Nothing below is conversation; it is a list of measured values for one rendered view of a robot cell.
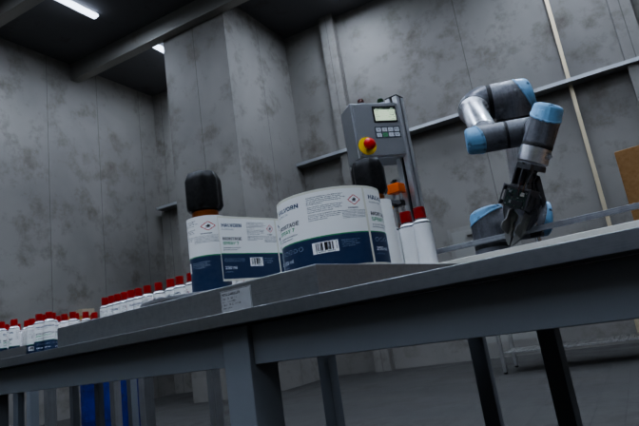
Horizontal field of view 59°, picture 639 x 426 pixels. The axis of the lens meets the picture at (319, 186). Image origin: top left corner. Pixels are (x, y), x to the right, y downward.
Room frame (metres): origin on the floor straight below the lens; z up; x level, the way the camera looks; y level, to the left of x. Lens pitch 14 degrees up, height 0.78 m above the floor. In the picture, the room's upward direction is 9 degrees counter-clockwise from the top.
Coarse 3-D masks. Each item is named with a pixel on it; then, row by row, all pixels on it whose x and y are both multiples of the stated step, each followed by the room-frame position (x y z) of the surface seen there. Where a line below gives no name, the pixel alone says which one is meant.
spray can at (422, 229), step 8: (416, 208) 1.58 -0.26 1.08; (416, 216) 1.59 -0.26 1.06; (424, 216) 1.58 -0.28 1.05; (416, 224) 1.58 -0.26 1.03; (424, 224) 1.57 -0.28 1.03; (416, 232) 1.58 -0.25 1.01; (424, 232) 1.57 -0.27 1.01; (432, 232) 1.59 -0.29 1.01; (416, 240) 1.59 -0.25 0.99; (424, 240) 1.57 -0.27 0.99; (432, 240) 1.58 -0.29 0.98; (424, 248) 1.57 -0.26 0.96; (432, 248) 1.58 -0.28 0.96; (424, 256) 1.58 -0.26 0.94; (432, 256) 1.57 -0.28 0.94
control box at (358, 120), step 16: (352, 112) 1.70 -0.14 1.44; (368, 112) 1.71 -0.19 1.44; (352, 128) 1.71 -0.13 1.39; (368, 128) 1.70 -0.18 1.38; (400, 128) 1.74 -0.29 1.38; (352, 144) 1.73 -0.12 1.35; (384, 144) 1.72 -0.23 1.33; (400, 144) 1.73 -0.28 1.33; (352, 160) 1.75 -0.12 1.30; (384, 160) 1.75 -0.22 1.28
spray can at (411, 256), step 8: (400, 216) 1.63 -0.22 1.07; (408, 216) 1.62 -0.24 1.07; (408, 224) 1.61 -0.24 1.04; (400, 232) 1.63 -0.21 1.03; (408, 232) 1.61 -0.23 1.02; (408, 240) 1.61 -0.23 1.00; (408, 248) 1.61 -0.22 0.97; (416, 248) 1.61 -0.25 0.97; (408, 256) 1.62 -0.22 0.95; (416, 256) 1.61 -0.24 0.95
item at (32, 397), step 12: (12, 348) 2.77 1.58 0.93; (24, 348) 2.70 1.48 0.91; (132, 384) 3.15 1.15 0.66; (36, 396) 2.75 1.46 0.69; (72, 396) 3.52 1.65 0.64; (132, 396) 3.15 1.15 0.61; (36, 408) 2.75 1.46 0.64; (72, 408) 3.52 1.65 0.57; (132, 408) 3.14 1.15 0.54; (36, 420) 2.75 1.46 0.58; (72, 420) 3.53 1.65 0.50; (132, 420) 3.14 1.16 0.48
